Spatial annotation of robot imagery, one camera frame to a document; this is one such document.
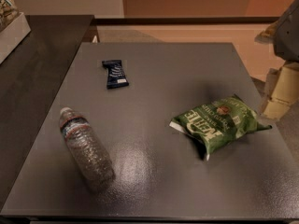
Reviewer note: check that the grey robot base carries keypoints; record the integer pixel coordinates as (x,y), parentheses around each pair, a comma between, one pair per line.
(286,38)

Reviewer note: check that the green jalapeno chip bag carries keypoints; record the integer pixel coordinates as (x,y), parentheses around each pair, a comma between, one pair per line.
(219,123)

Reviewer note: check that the snack bag in box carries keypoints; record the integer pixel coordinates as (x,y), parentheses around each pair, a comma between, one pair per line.
(8,13)

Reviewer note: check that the dark blue snack wrapper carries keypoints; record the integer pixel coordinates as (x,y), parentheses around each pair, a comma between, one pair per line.
(116,77)

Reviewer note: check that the clear plastic water bottle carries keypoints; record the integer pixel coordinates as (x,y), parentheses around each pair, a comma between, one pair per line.
(90,155)

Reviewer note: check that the white box on counter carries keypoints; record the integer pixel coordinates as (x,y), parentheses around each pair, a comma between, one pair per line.
(13,35)

